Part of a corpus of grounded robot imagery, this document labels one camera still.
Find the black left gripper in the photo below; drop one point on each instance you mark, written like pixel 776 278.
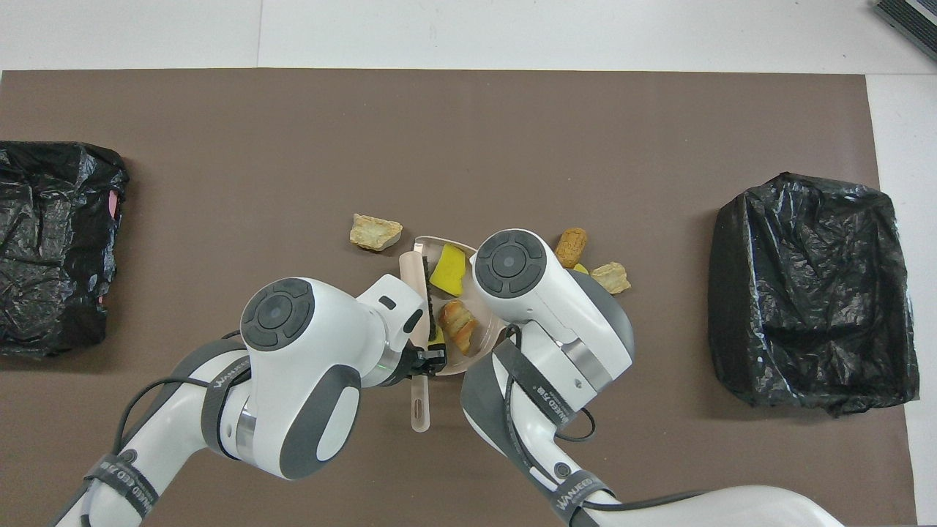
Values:
pixel 406 364

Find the beige plastic dustpan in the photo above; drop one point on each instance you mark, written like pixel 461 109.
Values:
pixel 457 364

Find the orange striped croissant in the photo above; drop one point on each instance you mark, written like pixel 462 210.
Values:
pixel 460 326

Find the beige hand brush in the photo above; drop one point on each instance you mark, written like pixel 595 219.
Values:
pixel 421 410

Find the yellow wedge sponge piece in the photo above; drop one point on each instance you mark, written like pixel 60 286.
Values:
pixel 448 269

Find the pale bread chunk large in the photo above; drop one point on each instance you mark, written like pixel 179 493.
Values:
pixel 375 233

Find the brown oblong bread roll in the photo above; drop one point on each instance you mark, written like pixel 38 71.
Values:
pixel 572 245

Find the pale bread chunk small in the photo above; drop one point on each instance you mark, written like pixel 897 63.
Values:
pixel 611 278

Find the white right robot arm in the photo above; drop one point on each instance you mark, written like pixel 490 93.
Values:
pixel 542 293

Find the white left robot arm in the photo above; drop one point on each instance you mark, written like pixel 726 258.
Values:
pixel 293 380

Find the black bag lined bin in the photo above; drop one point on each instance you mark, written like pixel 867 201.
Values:
pixel 805 293

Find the black bag bin pink spot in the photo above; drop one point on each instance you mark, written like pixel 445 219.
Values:
pixel 51 241

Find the brown table mat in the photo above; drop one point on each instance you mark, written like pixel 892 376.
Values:
pixel 585 110

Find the dark ribbed device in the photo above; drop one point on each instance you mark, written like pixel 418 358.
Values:
pixel 915 18

